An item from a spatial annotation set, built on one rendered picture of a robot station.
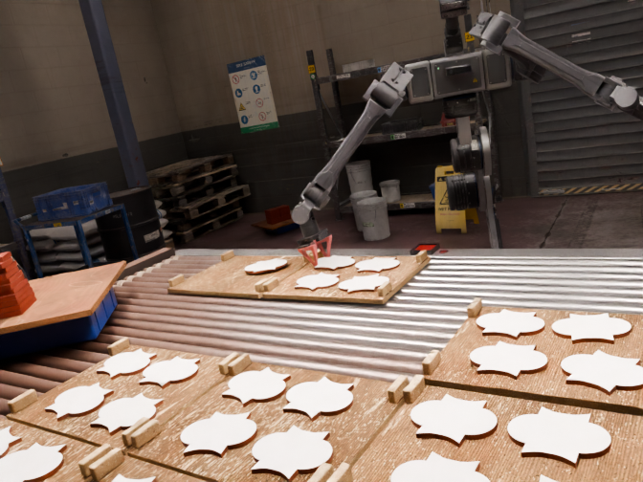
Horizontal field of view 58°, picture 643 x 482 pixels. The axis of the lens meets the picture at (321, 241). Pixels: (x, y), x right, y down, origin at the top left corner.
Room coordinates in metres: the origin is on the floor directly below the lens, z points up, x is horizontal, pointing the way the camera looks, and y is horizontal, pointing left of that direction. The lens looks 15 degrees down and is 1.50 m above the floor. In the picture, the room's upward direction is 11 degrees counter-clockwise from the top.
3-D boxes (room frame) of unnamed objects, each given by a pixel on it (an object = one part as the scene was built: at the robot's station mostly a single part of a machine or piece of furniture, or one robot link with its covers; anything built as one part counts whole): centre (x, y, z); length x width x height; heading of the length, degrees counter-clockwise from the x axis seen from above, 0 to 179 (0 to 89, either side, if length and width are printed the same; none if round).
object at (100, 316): (1.72, 0.86, 0.97); 0.31 x 0.31 x 0.10; 5
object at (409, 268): (1.71, -0.06, 0.93); 0.41 x 0.35 x 0.02; 56
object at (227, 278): (1.94, 0.29, 0.93); 0.41 x 0.35 x 0.02; 54
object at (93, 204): (4.88, 1.98, 0.96); 0.50 x 0.38 x 0.21; 73
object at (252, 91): (7.69, 0.53, 1.55); 0.61 x 0.02 x 0.91; 58
